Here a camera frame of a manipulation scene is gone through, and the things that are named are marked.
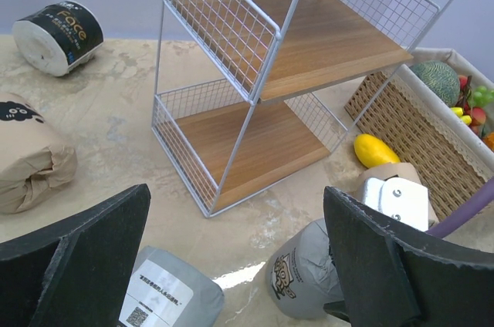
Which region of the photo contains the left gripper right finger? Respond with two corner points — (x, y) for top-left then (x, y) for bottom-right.
(323, 187), (493, 326)

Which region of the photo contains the woven basket white liner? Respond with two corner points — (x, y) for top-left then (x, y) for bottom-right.
(344, 65), (493, 220)

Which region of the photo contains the green grapes bunch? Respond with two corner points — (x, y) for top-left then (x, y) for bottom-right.
(469, 86), (493, 107)

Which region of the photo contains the grey roll cartoon print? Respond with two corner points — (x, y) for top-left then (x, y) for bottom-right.
(266, 218), (343, 319)

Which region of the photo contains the white wire wooden shelf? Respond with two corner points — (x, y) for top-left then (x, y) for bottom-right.
(152, 0), (444, 217)

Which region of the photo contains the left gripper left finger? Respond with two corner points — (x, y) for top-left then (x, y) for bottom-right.
(1, 184), (151, 327)

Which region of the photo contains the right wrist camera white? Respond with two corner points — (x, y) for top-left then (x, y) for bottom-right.
(355, 177), (429, 231)

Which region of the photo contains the yellow mango fruit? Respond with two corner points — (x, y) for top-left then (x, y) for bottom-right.
(354, 133), (401, 168)

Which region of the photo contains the grey roll white label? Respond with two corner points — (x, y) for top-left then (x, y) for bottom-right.
(117, 246), (225, 327)

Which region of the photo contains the brown roll sheep logo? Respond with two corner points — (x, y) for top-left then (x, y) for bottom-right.
(1, 92), (78, 214)

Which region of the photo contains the black wrapped paper roll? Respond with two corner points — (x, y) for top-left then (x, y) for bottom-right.
(12, 0), (104, 77)

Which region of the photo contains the green melon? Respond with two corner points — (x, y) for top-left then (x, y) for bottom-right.
(410, 60), (460, 107)

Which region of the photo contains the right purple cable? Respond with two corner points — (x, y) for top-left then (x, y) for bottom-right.
(426, 176), (494, 239)

